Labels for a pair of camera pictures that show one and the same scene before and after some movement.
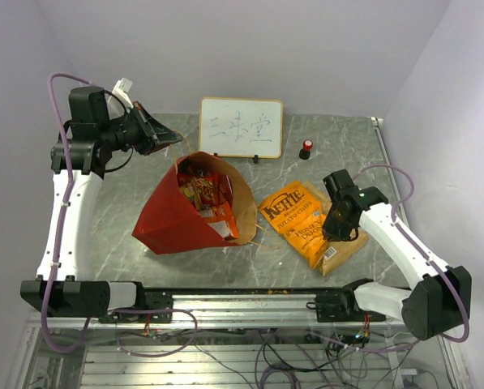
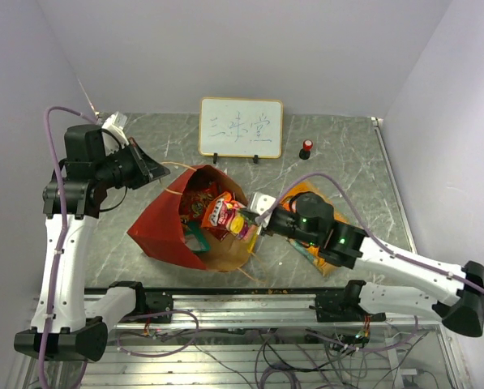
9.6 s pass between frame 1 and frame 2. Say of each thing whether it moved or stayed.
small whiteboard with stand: stayed
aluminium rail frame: stayed
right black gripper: moved
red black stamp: stayed
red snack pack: moved
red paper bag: moved
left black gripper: moved
